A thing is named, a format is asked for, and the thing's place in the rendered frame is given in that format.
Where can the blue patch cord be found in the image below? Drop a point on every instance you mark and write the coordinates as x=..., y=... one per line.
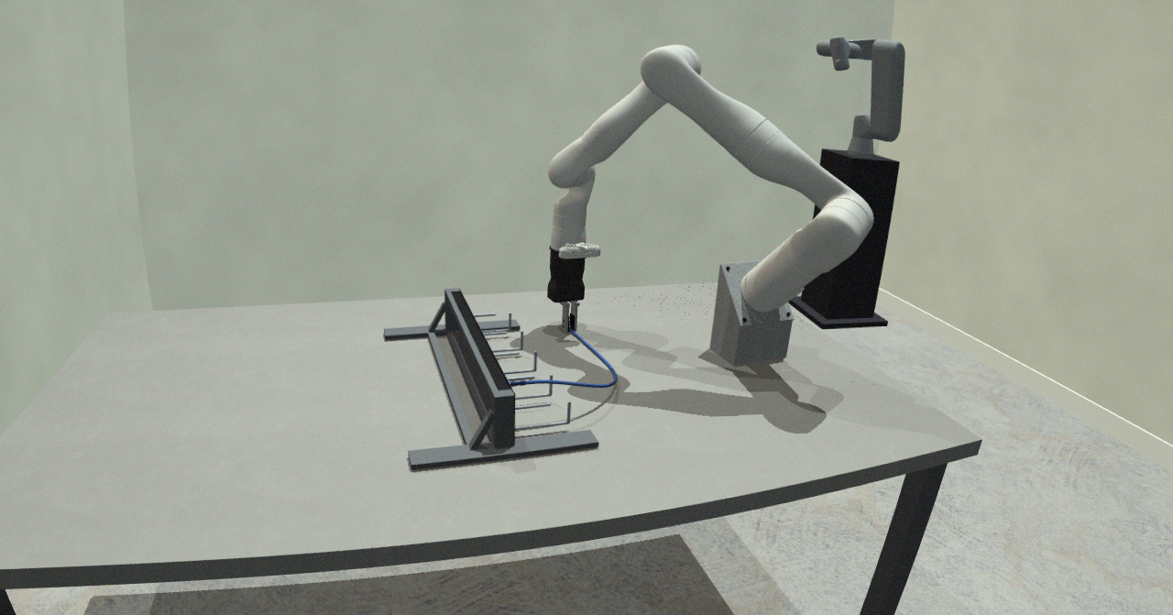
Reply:
x=523, y=382

